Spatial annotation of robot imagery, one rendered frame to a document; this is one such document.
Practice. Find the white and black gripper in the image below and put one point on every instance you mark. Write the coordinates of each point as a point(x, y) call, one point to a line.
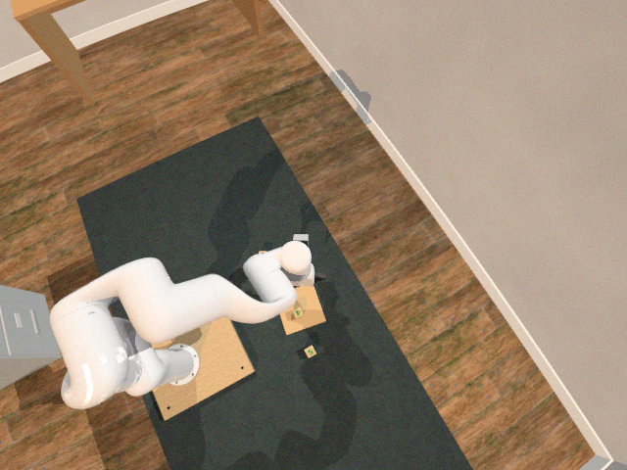
point(311, 279)

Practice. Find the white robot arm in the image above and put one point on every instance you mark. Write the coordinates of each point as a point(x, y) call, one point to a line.
point(158, 311)

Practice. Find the tan square mat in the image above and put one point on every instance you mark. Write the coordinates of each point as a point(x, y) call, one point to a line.
point(308, 301)

